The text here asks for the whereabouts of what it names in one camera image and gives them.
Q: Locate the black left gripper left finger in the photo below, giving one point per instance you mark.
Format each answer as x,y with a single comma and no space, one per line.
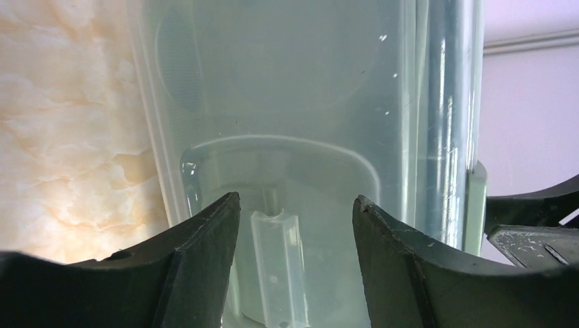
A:
178,278

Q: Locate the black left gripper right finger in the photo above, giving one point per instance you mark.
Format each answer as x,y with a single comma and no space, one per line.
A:
413,280

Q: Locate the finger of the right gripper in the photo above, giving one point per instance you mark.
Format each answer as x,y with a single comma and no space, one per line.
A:
536,230

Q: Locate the green plastic tool box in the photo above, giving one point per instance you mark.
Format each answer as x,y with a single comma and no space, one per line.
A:
300,107

